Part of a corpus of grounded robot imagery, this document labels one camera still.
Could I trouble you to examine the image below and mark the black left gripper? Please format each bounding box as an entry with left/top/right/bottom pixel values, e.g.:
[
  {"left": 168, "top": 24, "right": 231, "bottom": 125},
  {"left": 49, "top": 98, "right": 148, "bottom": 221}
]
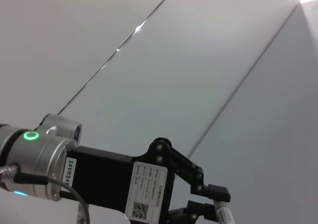
[{"left": 60, "top": 136, "right": 176, "bottom": 224}]

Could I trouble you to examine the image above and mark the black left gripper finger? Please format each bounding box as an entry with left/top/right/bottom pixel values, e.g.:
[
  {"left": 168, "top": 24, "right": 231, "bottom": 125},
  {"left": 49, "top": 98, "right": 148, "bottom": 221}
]
[
  {"left": 167, "top": 200, "right": 219, "bottom": 224},
  {"left": 170, "top": 146, "right": 232, "bottom": 205}
]

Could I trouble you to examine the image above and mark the grey white ballpoint pen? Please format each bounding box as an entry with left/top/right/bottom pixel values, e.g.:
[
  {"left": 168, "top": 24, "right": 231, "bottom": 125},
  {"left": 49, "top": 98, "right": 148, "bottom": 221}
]
[{"left": 213, "top": 200, "right": 237, "bottom": 224}]

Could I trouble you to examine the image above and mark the left arm gripper cable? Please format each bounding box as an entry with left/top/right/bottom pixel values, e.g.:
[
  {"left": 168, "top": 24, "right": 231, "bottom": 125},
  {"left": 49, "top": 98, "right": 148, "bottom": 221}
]
[{"left": 0, "top": 164, "right": 90, "bottom": 224}]

